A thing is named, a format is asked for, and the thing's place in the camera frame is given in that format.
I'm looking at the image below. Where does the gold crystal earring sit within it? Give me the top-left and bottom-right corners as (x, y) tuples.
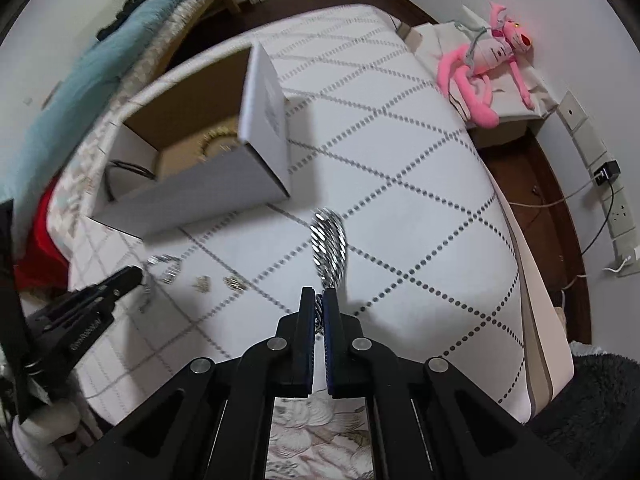
(193, 275), (210, 294)
(224, 275), (247, 292)

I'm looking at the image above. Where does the thin silver chain necklace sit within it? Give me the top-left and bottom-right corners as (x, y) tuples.
(136, 253), (182, 313)

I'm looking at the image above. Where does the thick silver chain bracelet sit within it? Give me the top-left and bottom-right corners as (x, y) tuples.
(308, 206), (350, 336)

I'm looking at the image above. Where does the red blanket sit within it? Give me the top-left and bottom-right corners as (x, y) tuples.
(14, 176), (70, 292)

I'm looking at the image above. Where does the black headband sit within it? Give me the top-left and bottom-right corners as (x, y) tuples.
(103, 159), (156, 203)

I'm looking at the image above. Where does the white diamond pattern tablecloth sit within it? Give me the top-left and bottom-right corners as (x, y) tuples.
(67, 3), (576, 480)

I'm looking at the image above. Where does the white cardboard box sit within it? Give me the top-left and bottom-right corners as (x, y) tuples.
(89, 42), (291, 238)

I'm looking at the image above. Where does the light blue quilt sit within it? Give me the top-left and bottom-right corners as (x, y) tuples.
(0, 0), (231, 204)

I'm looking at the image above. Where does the black fluffy rug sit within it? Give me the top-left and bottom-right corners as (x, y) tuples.
(527, 353), (639, 479)

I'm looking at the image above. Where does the white cloth covered box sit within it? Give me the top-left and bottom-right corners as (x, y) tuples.
(398, 2), (558, 148)

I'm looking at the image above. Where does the pink panther plush toy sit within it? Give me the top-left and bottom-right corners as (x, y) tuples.
(436, 2), (535, 129)

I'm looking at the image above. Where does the white power strip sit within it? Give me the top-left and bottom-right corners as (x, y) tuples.
(558, 90), (639, 276)

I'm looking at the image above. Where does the black clothing on bed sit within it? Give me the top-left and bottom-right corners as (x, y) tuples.
(96, 0), (146, 41)

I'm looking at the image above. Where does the black power adapter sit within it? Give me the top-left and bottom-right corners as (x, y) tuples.
(593, 159), (620, 186)

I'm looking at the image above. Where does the wooden bead bracelet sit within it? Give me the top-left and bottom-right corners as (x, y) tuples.
(198, 128), (242, 162)

